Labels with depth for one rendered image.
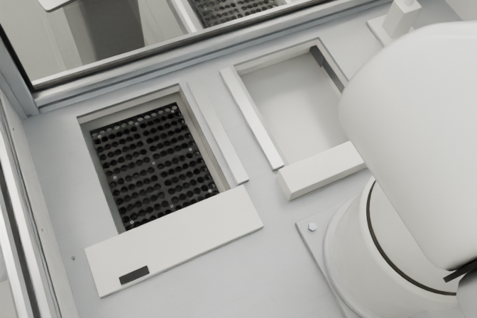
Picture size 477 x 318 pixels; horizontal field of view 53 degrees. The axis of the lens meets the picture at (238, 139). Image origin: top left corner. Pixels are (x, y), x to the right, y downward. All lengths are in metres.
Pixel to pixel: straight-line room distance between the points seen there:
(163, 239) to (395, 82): 0.56
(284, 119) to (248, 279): 0.40
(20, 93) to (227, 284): 0.47
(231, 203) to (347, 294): 0.23
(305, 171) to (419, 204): 0.55
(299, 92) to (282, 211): 0.36
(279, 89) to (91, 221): 0.51
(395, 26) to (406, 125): 0.78
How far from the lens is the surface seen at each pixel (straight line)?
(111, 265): 0.78
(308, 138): 1.02
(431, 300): 0.65
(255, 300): 0.77
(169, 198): 0.86
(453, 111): 0.27
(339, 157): 0.84
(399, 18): 1.03
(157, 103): 1.03
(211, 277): 0.77
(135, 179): 0.88
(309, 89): 1.09
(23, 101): 0.90
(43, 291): 0.65
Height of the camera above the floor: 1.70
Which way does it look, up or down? 60 degrees down
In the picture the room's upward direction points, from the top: 8 degrees clockwise
